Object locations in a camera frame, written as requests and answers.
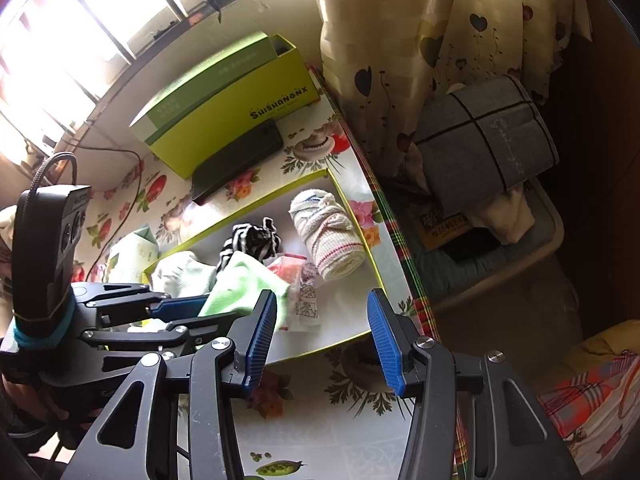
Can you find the clear plastic packet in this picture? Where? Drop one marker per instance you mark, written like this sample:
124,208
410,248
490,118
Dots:
300,290

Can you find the black white striped sock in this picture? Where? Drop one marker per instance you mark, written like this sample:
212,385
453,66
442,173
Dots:
250,242

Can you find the window grille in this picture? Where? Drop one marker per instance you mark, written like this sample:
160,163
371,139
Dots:
75,35

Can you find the heart print curtain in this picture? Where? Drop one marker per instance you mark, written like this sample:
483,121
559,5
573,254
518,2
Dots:
400,35

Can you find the wet wipes pack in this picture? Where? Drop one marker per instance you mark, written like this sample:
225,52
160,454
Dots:
132,255

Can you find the light green towel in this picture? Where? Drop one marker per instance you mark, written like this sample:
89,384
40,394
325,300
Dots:
240,285

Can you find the yellow cloth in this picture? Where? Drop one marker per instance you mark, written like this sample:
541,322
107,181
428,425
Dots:
610,342

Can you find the plaid table edge cloth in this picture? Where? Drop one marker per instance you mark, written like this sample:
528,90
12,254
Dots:
422,305

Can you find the green-edged box lid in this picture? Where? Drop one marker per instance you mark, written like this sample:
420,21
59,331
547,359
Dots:
340,315

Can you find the orange plaid cloth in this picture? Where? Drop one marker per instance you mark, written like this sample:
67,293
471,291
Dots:
590,400

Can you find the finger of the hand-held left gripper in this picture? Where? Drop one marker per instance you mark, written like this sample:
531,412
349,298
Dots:
150,336
180,306

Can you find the grey folded cloth black lines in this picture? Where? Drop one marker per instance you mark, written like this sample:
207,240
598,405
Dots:
480,150

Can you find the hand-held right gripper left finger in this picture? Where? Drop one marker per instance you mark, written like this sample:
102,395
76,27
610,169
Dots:
260,340

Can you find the person's left hand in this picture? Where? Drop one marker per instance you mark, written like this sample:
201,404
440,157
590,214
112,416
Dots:
40,405

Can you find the green cardboard box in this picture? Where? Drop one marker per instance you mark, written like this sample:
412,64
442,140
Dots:
220,110

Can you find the yellow packet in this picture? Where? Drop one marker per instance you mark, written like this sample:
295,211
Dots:
440,232

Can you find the white sock with green cuff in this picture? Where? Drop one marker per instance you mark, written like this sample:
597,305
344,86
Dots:
185,275

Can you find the grey plastic storage bin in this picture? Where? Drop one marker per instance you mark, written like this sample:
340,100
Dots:
530,255

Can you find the white cloth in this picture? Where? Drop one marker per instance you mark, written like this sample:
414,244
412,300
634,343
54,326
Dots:
505,215

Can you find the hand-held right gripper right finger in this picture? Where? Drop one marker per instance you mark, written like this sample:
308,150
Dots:
387,340

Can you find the black phone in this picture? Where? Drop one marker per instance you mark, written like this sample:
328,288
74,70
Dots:
237,160

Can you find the floral printed tablecloth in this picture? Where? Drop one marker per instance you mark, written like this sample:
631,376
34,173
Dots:
310,430

